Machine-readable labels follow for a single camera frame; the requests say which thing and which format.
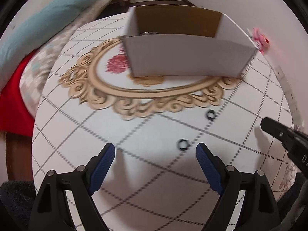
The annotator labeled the white cardboard box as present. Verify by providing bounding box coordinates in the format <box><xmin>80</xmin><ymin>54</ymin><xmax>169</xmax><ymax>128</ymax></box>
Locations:
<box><xmin>120</xmin><ymin>5</ymin><xmax>258</xmax><ymax>78</ymax></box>

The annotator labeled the white diamond-patterned tablecloth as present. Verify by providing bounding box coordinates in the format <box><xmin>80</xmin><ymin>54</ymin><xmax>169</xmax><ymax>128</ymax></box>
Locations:
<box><xmin>32</xmin><ymin>5</ymin><xmax>301</xmax><ymax>231</ymax></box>

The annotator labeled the light blue duvet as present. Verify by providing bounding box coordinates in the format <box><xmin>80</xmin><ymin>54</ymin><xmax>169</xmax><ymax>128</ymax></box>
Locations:
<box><xmin>0</xmin><ymin>0</ymin><xmax>128</xmax><ymax>82</ymax></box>

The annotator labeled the pink plush toy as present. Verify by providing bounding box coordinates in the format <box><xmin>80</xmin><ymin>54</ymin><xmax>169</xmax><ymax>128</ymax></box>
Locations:
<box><xmin>251</xmin><ymin>27</ymin><xmax>271</xmax><ymax>54</ymax></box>

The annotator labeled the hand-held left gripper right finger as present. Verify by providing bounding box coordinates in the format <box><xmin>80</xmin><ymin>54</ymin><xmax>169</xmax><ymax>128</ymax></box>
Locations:
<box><xmin>196</xmin><ymin>142</ymin><xmax>282</xmax><ymax>231</ymax></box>

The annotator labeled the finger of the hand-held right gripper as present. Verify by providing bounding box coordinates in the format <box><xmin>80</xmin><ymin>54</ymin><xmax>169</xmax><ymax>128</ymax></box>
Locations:
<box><xmin>260</xmin><ymin>117</ymin><xmax>297</xmax><ymax>150</ymax></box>

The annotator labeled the checked pillow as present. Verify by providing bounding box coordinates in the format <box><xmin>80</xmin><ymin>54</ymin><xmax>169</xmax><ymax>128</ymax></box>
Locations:
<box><xmin>19</xmin><ymin>0</ymin><xmax>121</xmax><ymax>118</ymax></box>

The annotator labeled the white power strip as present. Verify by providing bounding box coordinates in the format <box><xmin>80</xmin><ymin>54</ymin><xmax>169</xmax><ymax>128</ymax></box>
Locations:
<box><xmin>273</xmin><ymin>64</ymin><xmax>304</xmax><ymax>130</ymax></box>

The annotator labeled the red blanket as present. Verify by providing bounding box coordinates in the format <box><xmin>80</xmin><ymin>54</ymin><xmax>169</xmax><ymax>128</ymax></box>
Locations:
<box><xmin>0</xmin><ymin>53</ymin><xmax>36</xmax><ymax>137</ymax></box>

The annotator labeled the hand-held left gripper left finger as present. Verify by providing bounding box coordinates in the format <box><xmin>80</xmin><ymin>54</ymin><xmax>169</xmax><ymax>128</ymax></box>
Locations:
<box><xmin>31</xmin><ymin>142</ymin><xmax>116</xmax><ymax>231</ymax></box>

